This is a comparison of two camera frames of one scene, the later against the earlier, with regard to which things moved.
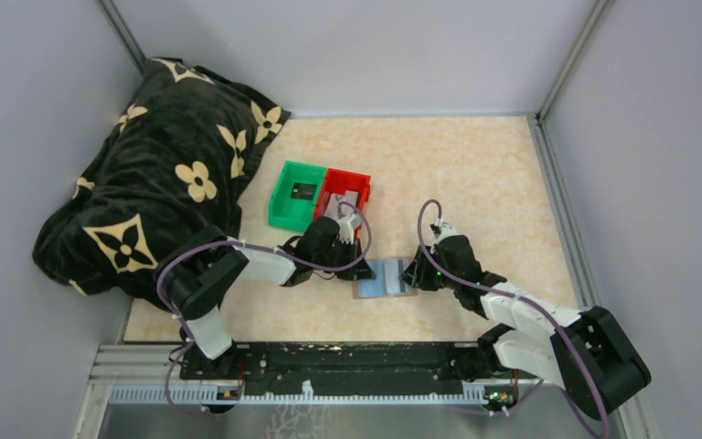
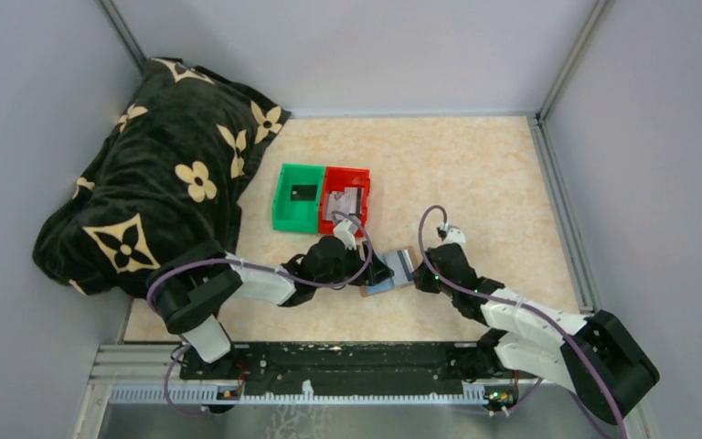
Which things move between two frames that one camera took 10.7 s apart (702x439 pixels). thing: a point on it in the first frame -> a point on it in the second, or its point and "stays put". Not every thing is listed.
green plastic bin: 293,213 stays put
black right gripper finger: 409,274 -> 425,279
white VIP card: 332,206 stays put
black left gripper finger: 364,272 -> 377,271
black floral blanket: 174,161 stays put
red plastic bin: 339,181 stays put
